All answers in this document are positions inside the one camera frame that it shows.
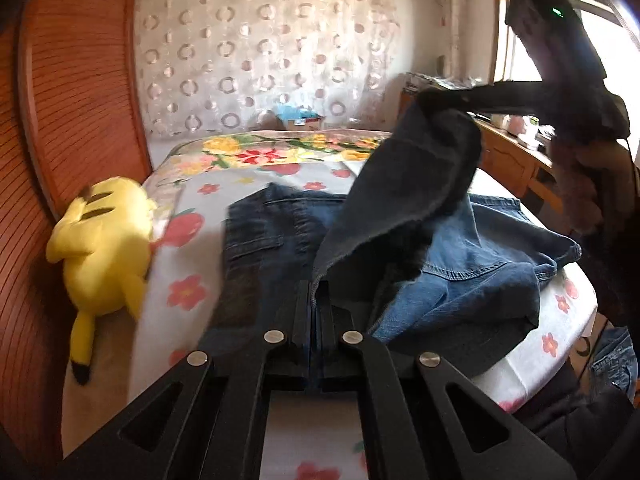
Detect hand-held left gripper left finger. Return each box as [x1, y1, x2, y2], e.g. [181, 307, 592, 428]
[65, 280, 313, 480]

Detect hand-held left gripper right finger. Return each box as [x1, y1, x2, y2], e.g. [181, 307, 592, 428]
[317, 280, 576, 480]

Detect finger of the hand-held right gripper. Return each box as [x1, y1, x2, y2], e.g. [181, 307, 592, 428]
[422, 80, 551, 113]

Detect blue denim pants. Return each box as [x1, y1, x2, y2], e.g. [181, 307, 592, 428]
[222, 87, 583, 381]
[590, 327, 638, 406]

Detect person's right forearm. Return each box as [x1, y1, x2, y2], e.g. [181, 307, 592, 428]
[575, 137, 640, 328]

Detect person's right hand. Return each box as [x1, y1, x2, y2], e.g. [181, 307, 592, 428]
[547, 132, 606, 236]

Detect wooden cabinet counter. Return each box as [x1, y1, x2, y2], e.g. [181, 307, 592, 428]
[400, 85, 558, 198]

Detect strawberry print bed sheet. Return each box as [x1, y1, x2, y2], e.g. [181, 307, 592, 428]
[60, 160, 598, 480]

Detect cardboard box with blue bag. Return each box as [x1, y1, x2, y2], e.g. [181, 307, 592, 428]
[275, 105, 326, 132]

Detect yellow plush toy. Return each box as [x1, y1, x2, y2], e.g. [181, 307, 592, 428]
[46, 176, 158, 386]

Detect floral blanket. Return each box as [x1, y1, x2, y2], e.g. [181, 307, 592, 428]
[150, 130, 401, 186]

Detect circle print wall curtain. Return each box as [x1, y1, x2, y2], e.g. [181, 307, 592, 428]
[135, 0, 401, 141]

